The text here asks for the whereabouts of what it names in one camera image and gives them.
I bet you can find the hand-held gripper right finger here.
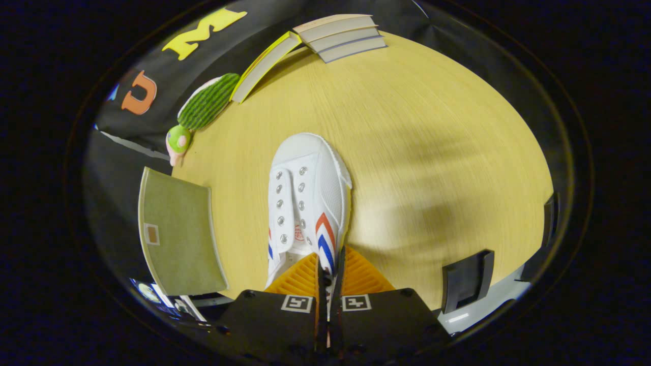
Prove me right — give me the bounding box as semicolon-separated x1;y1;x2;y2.
331;247;451;352

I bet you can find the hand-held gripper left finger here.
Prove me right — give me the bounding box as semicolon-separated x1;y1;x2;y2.
216;253;329;356

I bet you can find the white striped sneaker shoe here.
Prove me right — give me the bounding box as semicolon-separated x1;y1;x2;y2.
264;133;353;306

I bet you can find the beige fabric storage box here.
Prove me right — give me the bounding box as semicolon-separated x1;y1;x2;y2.
138;167;229;297

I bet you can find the black plastic holder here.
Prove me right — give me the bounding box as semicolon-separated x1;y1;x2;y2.
441;249;495;315
515;193;560;283

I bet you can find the computer monitor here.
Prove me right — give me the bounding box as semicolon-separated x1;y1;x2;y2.
130;277;205;322

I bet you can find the pink green plush toy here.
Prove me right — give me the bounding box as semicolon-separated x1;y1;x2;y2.
165;125;193;167

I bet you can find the watermelon slice plush cushion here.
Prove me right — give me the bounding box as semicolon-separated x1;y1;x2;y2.
177;73;241;131

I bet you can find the yellow book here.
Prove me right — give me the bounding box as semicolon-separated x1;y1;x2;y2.
230;32;304;104

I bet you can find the grey cover book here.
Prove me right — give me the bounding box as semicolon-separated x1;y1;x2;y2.
319;36;388;64

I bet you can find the black backdrop cloth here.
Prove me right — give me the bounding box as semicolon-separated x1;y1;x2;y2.
86;0;438;285

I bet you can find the white cover book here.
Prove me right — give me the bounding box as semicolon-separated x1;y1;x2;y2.
305;26;381;53

